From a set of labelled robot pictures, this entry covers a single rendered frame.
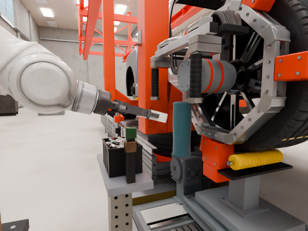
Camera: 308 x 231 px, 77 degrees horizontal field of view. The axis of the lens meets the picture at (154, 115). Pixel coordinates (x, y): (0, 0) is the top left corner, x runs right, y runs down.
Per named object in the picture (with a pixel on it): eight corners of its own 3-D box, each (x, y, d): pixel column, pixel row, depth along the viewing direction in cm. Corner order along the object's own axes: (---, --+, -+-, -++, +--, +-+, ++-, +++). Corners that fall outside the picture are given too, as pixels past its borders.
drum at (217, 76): (238, 93, 78) (239, 57, 77) (193, 93, 71) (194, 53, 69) (215, 93, 92) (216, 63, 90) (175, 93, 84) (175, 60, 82)
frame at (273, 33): (282, 155, 62) (296, -26, 56) (267, 158, 60) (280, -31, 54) (191, 128, 112) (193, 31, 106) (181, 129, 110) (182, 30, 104)
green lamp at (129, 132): (137, 138, 68) (136, 127, 67) (125, 139, 66) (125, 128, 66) (134, 136, 71) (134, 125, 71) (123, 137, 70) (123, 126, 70)
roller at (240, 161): (287, 163, 82) (288, 150, 81) (233, 173, 71) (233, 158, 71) (274, 159, 87) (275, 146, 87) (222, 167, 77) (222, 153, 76)
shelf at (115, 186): (153, 189, 73) (153, 181, 72) (107, 197, 66) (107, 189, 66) (127, 155, 112) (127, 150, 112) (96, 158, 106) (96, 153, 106)
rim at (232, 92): (259, 8, 96) (218, 93, 126) (222, 0, 87) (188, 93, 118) (370, 48, 60) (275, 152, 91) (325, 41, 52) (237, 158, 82)
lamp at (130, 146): (137, 152, 68) (137, 141, 68) (126, 153, 67) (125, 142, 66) (134, 149, 72) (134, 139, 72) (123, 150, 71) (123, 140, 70)
